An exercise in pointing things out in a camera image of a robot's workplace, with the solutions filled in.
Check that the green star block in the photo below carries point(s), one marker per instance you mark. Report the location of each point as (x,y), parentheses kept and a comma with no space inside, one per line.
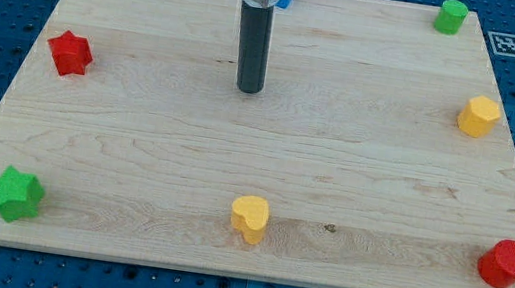
(20,195)

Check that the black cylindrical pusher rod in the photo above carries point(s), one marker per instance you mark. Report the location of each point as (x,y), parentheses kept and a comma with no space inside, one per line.
(254,39)

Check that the white fiducial marker tag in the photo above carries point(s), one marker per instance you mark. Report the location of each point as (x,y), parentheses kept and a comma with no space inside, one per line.
(502,43)

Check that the green cylinder block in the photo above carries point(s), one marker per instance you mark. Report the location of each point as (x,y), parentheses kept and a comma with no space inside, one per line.
(452,14)

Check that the wooden board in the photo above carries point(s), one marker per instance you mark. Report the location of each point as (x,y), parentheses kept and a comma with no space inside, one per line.
(353,142)

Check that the red star block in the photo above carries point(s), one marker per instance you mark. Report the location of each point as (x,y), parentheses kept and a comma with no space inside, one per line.
(71,54)

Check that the red cylinder block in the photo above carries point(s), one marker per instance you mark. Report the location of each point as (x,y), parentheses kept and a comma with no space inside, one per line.
(497,266)

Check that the yellow hexagon block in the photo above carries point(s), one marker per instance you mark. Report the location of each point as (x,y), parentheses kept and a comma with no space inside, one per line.
(479,116)

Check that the blue block behind tool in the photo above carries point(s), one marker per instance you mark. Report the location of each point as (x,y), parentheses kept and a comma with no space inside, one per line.
(283,4)

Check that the yellow heart block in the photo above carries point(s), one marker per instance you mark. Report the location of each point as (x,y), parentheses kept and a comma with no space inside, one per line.
(250,215)

